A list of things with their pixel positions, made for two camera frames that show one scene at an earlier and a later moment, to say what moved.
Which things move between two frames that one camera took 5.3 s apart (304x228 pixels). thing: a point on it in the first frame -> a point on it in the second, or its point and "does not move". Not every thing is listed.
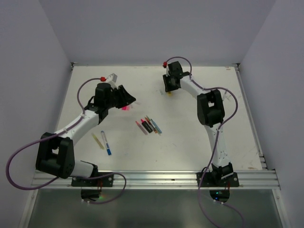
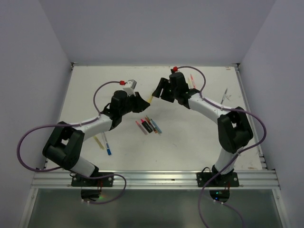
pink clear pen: (141, 128) does not move
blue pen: (156, 127) does not move
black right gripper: (167, 88) -> (162, 83)
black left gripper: (125, 98) -> (141, 104)
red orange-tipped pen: (153, 128) does not move
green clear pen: (156, 128) does not move
